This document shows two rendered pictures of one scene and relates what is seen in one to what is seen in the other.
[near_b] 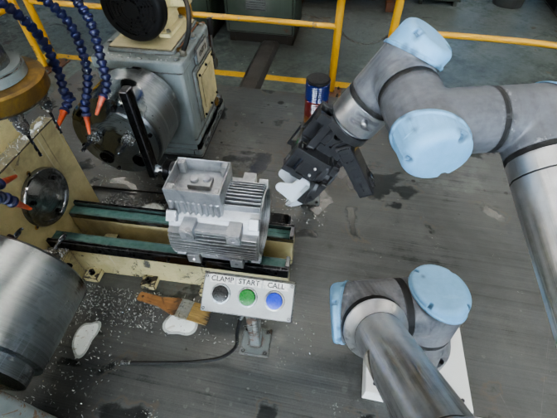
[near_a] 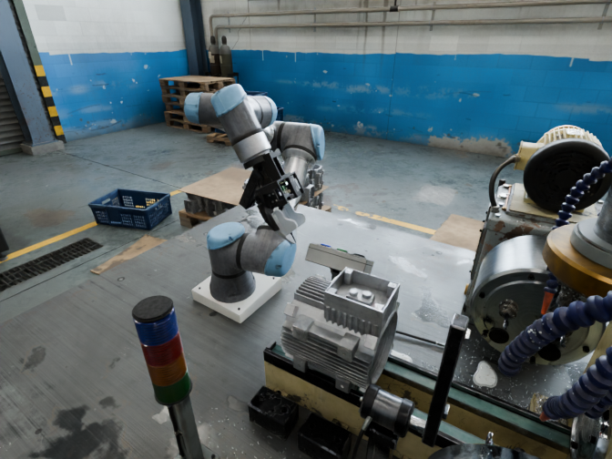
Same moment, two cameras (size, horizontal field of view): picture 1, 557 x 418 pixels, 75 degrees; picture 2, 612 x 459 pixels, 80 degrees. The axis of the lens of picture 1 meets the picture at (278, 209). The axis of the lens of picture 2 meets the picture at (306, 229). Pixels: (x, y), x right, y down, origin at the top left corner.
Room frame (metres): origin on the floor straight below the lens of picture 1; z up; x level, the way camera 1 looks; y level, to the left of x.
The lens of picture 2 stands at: (1.13, 0.28, 1.58)
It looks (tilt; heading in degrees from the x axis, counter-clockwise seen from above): 28 degrees down; 202
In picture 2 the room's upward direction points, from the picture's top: straight up
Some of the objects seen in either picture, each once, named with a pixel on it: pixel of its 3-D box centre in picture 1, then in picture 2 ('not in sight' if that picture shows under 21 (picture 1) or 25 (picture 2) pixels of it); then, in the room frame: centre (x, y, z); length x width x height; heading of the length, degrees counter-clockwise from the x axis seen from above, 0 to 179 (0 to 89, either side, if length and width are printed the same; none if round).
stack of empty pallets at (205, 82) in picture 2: not in sight; (199, 102); (-4.95, -4.41, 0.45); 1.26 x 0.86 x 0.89; 79
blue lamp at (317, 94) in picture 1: (317, 89); (156, 321); (0.82, -0.10, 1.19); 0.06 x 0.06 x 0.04
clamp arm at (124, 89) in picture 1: (142, 136); (442, 385); (0.71, 0.33, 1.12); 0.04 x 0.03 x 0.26; 82
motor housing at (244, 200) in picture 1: (223, 216); (341, 330); (0.55, 0.13, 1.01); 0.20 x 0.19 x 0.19; 82
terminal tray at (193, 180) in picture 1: (200, 187); (361, 301); (0.55, 0.17, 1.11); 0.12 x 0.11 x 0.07; 82
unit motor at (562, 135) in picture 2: not in sight; (535, 200); (-0.04, 0.54, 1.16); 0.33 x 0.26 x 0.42; 172
